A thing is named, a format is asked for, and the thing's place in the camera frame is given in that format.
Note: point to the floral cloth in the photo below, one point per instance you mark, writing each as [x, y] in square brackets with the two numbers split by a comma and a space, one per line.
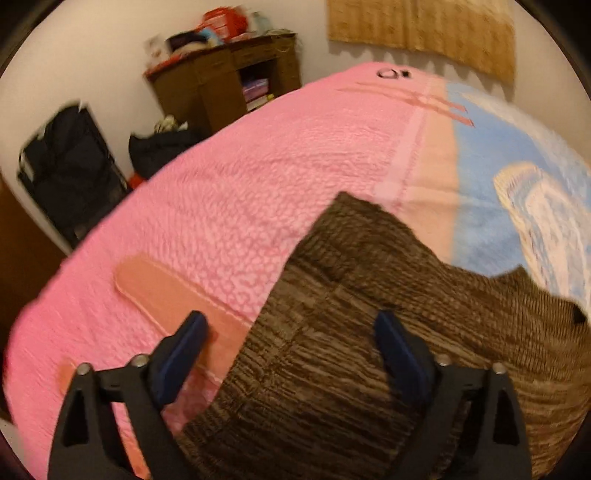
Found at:
[170, 123]

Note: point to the stack of pink boxes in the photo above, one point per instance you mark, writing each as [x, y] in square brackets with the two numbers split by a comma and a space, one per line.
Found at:
[255, 90]

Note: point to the white card box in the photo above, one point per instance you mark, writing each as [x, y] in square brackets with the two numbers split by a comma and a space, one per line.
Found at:
[157, 50]

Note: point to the pink and blue printed blanket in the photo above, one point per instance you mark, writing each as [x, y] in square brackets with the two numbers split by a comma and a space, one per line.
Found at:
[231, 184]

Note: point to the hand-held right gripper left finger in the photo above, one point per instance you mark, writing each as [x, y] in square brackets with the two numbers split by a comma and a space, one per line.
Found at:
[178, 364]

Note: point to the black folding chair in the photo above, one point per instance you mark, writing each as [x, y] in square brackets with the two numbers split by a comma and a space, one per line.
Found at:
[69, 175]

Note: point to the brown wooden desk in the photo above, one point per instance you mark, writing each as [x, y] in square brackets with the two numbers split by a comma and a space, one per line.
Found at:
[194, 87]

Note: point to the brown knit sun-pattern sweater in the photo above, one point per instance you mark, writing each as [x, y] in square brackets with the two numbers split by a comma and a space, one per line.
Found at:
[346, 286]

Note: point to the red cloth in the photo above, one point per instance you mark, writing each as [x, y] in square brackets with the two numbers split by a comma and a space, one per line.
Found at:
[136, 181]

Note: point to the beige patterned window curtain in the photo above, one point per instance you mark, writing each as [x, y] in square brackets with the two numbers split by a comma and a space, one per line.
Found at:
[415, 23]

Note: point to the black bag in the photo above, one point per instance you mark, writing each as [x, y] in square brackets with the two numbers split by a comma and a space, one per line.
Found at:
[161, 152]

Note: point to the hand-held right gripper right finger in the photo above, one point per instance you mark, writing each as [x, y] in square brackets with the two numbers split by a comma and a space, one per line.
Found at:
[401, 364]

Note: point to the black pouch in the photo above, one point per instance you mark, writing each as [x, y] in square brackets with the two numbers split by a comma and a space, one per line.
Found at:
[182, 41]

